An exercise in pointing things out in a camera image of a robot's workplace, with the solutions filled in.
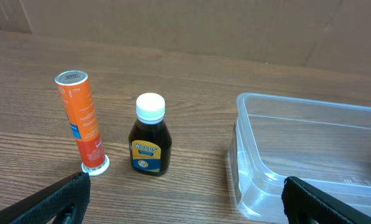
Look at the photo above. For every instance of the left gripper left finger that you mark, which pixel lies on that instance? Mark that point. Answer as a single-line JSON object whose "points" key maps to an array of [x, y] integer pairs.
{"points": [[65, 201]]}

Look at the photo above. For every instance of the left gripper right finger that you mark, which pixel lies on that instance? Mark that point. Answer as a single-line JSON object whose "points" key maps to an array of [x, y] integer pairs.
{"points": [[304, 203]]}

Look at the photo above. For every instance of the clear plastic container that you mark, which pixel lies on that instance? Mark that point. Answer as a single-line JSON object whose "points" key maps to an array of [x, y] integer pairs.
{"points": [[327, 145]]}

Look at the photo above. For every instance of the dark syrup bottle white cap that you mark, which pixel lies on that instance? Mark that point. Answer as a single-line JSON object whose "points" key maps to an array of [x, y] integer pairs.
{"points": [[150, 142]]}

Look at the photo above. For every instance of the orange tablet tube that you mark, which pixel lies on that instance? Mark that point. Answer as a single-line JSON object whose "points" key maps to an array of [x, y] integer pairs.
{"points": [[75, 91]]}

